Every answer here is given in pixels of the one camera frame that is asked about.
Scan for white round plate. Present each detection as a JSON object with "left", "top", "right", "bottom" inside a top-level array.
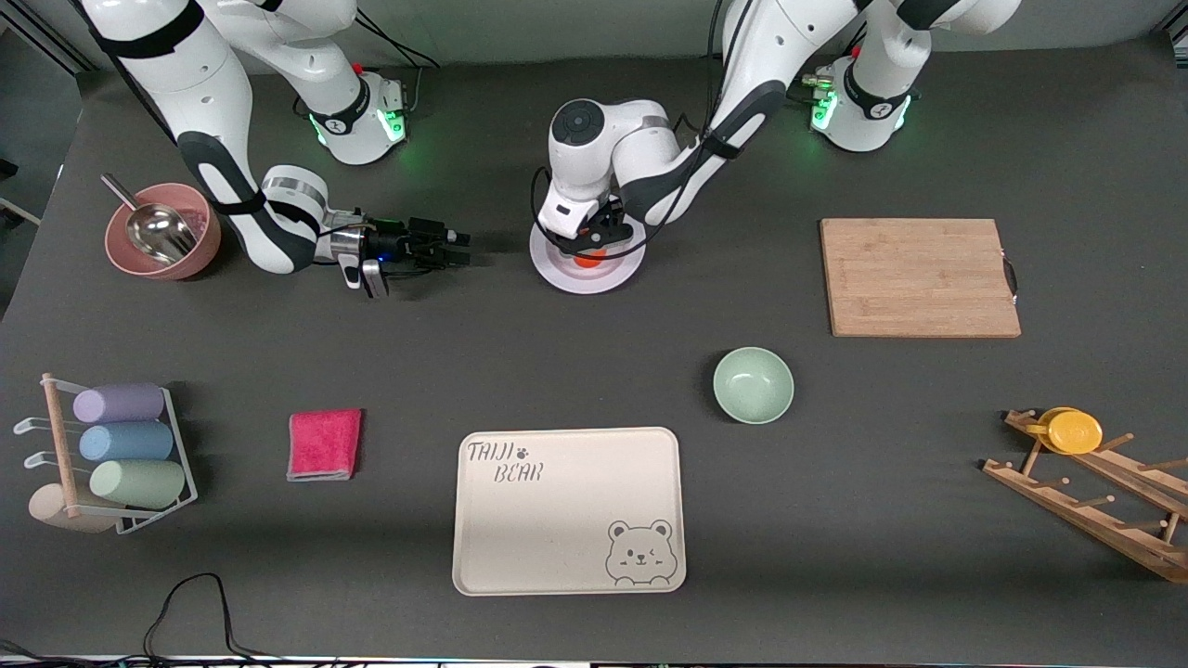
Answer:
[{"left": 529, "top": 209, "right": 648, "bottom": 296}]

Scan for pink bowl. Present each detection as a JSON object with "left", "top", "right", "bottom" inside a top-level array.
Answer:
[{"left": 104, "top": 182, "right": 223, "bottom": 281}]

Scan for light green bowl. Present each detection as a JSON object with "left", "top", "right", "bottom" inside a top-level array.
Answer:
[{"left": 713, "top": 346, "right": 795, "bottom": 426}]

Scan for pink folded cloth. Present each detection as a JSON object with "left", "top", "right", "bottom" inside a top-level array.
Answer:
[{"left": 287, "top": 408, "right": 364, "bottom": 482}]

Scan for metal scoop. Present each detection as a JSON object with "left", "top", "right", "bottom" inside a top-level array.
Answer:
[{"left": 100, "top": 173, "right": 199, "bottom": 265}]

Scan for beige bear print tray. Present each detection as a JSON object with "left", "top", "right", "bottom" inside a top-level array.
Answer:
[{"left": 452, "top": 426, "right": 688, "bottom": 597}]

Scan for bamboo cutting board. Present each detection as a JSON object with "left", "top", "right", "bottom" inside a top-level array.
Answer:
[{"left": 820, "top": 218, "right": 1023, "bottom": 339}]

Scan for purple cup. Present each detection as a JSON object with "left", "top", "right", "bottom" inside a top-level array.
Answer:
[{"left": 72, "top": 382, "right": 166, "bottom": 425}]

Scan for blue cup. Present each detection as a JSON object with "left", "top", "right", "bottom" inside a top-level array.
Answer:
[{"left": 78, "top": 422, "right": 174, "bottom": 463}]

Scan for green cup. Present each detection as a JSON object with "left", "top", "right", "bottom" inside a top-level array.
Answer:
[{"left": 89, "top": 459, "right": 187, "bottom": 509}]

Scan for beige cup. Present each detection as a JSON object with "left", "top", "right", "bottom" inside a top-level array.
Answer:
[{"left": 27, "top": 482, "right": 118, "bottom": 535}]

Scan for yellow mug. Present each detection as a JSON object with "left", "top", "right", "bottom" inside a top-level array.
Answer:
[{"left": 1025, "top": 406, "right": 1104, "bottom": 456}]

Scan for wooden mug rack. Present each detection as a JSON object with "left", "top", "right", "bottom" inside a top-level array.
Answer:
[{"left": 982, "top": 408, "right": 1188, "bottom": 585}]

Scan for black right arm base cables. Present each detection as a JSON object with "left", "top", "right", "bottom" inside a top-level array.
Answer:
[{"left": 294, "top": 9, "right": 440, "bottom": 118}]

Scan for black left arm wrist cable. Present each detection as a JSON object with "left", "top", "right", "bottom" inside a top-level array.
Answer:
[{"left": 529, "top": 0, "right": 743, "bottom": 248}]

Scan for white wire cup rack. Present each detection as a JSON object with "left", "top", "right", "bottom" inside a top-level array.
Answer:
[{"left": 13, "top": 373, "right": 199, "bottom": 536}]

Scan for black floor cable loop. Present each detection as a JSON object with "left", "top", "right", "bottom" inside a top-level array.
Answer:
[{"left": 142, "top": 572, "right": 279, "bottom": 665}]

